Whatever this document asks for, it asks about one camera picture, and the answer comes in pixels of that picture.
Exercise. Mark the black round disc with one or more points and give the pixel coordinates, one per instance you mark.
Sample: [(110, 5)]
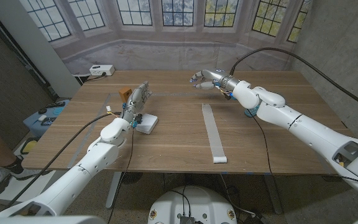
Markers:
[(133, 178)]

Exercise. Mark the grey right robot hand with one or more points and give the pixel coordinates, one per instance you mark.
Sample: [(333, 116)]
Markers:
[(216, 76)]

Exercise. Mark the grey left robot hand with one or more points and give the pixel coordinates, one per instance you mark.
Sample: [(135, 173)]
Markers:
[(135, 102)]

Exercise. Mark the black remote control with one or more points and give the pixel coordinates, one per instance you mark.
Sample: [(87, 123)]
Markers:
[(55, 104)]

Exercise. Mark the flat white square box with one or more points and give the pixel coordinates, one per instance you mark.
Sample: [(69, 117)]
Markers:
[(150, 123)]

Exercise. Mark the light blue storage box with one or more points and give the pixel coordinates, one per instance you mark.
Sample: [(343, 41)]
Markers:
[(33, 124)]

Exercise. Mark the printed window backdrop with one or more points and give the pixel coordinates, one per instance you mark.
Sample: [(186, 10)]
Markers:
[(179, 56)]

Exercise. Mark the black handheld device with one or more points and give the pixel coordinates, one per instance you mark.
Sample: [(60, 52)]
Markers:
[(48, 121)]

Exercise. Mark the black computer mouse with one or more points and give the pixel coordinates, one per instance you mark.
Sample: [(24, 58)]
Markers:
[(42, 111)]

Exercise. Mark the white gauze bandage strip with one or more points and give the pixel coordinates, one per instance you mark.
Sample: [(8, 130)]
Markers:
[(213, 133)]

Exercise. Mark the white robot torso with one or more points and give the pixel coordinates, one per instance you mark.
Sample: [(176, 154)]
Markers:
[(194, 202)]

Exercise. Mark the white floor mat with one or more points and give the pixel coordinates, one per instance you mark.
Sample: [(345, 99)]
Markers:
[(22, 186)]

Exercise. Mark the yellow black pad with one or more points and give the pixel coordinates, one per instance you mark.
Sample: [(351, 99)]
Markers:
[(29, 146)]

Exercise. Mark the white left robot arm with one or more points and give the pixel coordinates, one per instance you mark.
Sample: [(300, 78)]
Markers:
[(73, 183)]

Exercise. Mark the white power strip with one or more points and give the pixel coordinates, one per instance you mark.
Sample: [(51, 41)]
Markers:
[(102, 70)]

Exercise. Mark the teal round disc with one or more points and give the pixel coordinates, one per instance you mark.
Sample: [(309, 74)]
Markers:
[(58, 111)]

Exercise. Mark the brown wooden block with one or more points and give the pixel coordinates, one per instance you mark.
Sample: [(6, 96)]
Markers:
[(124, 93)]

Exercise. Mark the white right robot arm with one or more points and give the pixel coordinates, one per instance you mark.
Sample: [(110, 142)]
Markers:
[(306, 124)]

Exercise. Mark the small white gadget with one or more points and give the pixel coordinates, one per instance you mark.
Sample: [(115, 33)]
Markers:
[(42, 118)]

